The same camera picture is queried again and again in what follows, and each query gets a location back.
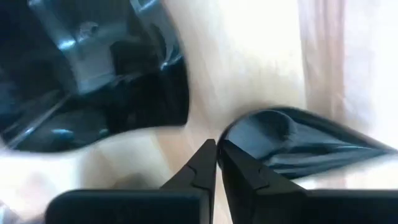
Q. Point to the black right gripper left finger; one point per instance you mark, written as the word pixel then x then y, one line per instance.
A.
pixel 199 186

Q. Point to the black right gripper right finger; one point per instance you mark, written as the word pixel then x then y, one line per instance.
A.
pixel 255 196

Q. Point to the black leaf-shaped mini plate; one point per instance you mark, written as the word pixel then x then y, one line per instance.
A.
pixel 304 146

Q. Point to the black square mini plate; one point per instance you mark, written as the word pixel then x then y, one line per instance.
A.
pixel 140 102

